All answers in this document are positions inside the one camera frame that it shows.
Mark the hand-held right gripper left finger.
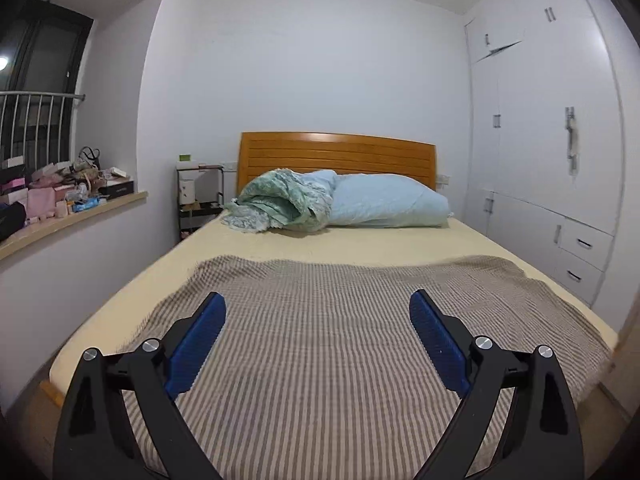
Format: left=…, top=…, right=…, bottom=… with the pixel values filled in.
left=52, top=291, right=227, bottom=480

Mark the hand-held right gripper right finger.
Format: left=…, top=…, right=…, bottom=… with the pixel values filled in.
left=408, top=288, right=586, bottom=480

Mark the cream sheeted mattress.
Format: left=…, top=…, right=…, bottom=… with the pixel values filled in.
left=48, top=217, right=621, bottom=397

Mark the brown checked blanket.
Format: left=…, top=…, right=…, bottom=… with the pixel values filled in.
left=117, top=254, right=614, bottom=480

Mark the black metal bedside rack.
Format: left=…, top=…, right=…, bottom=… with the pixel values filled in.
left=175, top=163, right=225, bottom=246

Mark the light blue pillow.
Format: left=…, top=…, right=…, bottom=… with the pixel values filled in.
left=327, top=173, right=451, bottom=230

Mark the green patterned quilt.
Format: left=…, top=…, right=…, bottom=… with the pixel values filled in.
left=219, top=168, right=339, bottom=235

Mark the black flat box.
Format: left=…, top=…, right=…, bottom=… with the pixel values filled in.
left=98, top=178, right=136, bottom=197

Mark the pink box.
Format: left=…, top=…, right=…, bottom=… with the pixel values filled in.
left=25, top=185, right=74, bottom=219

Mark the wooden headboard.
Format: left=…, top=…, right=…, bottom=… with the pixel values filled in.
left=236, top=131, right=438, bottom=199

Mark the woven handbag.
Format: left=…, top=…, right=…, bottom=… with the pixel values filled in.
left=77, top=146, right=103, bottom=172

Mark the black bag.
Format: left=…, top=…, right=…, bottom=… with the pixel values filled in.
left=0, top=201, right=28, bottom=242

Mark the white wardrobe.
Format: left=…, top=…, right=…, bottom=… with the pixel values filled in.
left=462, top=0, right=626, bottom=311

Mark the stack of flat boxes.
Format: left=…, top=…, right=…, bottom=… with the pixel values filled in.
left=0, top=155, right=27, bottom=196

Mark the metal window railing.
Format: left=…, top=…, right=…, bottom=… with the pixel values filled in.
left=0, top=91, right=86, bottom=171

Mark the cluttered wall shelf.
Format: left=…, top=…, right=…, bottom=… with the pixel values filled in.
left=0, top=189, right=150, bottom=261

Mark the dark window frame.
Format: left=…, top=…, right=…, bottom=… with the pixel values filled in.
left=0, top=0, right=95, bottom=162

